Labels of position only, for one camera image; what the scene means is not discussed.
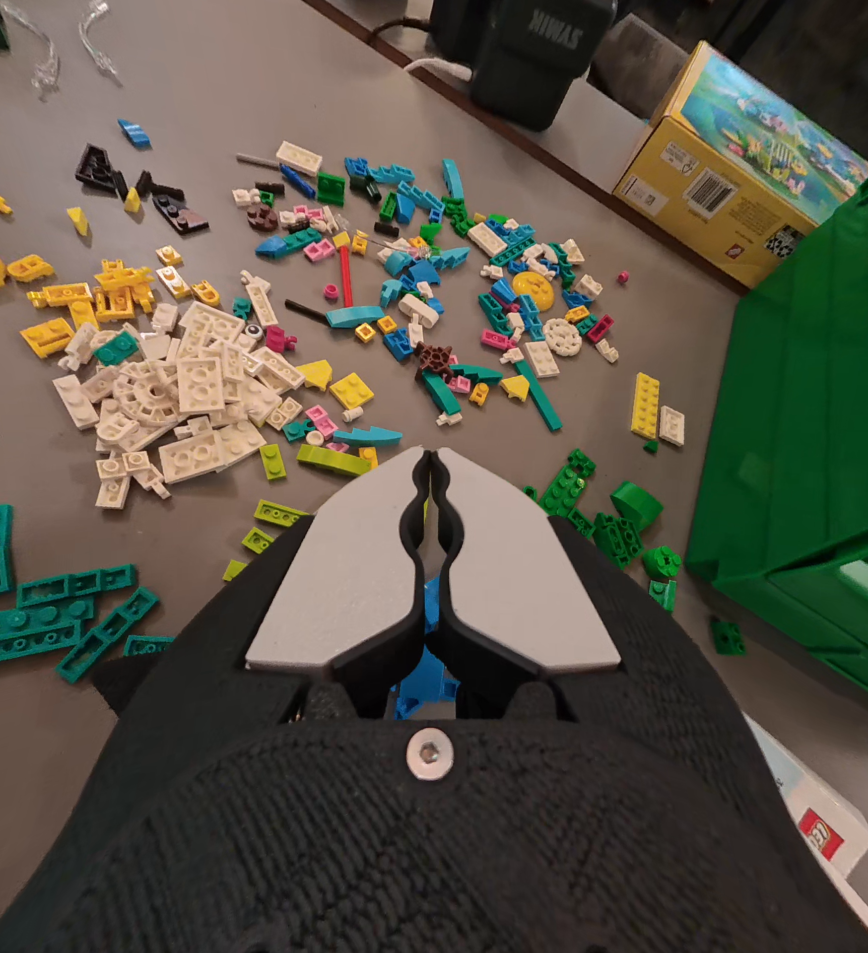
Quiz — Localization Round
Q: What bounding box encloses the white cable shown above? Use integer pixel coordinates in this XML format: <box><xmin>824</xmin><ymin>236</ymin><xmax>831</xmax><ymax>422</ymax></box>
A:
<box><xmin>402</xmin><ymin>57</ymin><xmax>477</xmax><ymax>84</ymax></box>

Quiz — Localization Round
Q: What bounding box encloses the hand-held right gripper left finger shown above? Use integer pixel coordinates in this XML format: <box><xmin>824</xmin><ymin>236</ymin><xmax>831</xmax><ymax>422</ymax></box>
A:
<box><xmin>245</xmin><ymin>447</ymin><xmax>435</xmax><ymax>718</ymax></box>

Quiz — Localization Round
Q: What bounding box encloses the pile of yellow lego pieces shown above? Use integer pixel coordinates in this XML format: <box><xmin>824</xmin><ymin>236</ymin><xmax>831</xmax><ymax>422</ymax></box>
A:
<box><xmin>0</xmin><ymin>176</ymin><xmax>224</xmax><ymax>360</ymax></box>

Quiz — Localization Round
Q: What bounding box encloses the pile of teal lego pieces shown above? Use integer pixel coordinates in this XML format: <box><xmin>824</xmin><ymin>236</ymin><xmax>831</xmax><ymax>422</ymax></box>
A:
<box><xmin>0</xmin><ymin>503</ymin><xmax>176</xmax><ymax>687</ymax></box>

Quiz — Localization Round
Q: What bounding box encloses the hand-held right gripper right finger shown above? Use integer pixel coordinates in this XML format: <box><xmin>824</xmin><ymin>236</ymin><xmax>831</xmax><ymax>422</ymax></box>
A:
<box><xmin>426</xmin><ymin>447</ymin><xmax>624</xmax><ymax>718</ymax></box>

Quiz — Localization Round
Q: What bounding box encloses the long yellow lego plate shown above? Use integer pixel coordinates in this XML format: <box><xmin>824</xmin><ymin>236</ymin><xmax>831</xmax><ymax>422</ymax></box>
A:
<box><xmin>629</xmin><ymin>371</ymin><xmax>663</xmax><ymax>442</ymax></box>

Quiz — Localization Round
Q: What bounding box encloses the pile of mixed small lego pieces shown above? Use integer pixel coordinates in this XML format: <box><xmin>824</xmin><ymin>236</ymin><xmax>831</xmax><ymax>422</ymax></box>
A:
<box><xmin>231</xmin><ymin>136</ymin><xmax>633</xmax><ymax>434</ymax></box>

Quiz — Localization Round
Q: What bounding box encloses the pile of green lego pieces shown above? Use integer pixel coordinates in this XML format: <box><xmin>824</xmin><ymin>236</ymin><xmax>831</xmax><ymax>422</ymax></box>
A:
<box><xmin>522</xmin><ymin>445</ymin><xmax>749</xmax><ymax>658</ymax></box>

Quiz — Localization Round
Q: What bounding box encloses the clear lego piece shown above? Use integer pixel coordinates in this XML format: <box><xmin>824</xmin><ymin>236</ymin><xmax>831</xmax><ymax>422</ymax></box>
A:
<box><xmin>76</xmin><ymin>0</ymin><xmax>124</xmax><ymax>88</ymax></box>
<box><xmin>0</xmin><ymin>0</ymin><xmax>64</xmax><ymax>103</ymax></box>

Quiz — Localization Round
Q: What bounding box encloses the pile of lime lego pieces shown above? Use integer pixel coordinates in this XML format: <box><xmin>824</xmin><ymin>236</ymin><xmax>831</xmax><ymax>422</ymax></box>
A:
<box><xmin>220</xmin><ymin>441</ymin><xmax>380</xmax><ymax>583</ymax></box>

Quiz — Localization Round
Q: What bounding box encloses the yellow lego box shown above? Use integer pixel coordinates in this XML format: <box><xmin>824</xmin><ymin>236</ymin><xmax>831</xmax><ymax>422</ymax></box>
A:
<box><xmin>611</xmin><ymin>39</ymin><xmax>868</xmax><ymax>289</ymax></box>

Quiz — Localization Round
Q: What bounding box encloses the white instruction booklet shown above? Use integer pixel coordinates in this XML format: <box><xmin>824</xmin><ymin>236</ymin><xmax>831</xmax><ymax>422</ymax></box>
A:
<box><xmin>745</xmin><ymin>713</ymin><xmax>868</xmax><ymax>953</ymax></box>

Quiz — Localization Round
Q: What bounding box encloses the group of black lego pieces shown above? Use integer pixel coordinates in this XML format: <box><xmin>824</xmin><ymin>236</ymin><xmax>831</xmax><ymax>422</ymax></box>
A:
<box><xmin>73</xmin><ymin>141</ymin><xmax>213</xmax><ymax>237</ymax></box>

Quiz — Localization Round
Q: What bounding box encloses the pile of blue lego pieces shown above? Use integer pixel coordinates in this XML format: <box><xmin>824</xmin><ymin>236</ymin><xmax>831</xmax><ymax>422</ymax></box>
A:
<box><xmin>391</xmin><ymin>572</ymin><xmax>459</xmax><ymax>721</ymax></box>

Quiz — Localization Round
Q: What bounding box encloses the pile of white lego pieces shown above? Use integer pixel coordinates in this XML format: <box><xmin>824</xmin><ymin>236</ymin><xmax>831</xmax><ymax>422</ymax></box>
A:
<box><xmin>51</xmin><ymin>296</ymin><xmax>310</xmax><ymax>512</ymax></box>

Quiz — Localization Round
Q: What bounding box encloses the black battery charger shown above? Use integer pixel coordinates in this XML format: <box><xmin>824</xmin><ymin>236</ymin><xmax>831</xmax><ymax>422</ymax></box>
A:
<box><xmin>428</xmin><ymin>0</ymin><xmax>511</xmax><ymax>66</ymax></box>
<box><xmin>469</xmin><ymin>0</ymin><xmax>618</xmax><ymax>133</ymax></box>

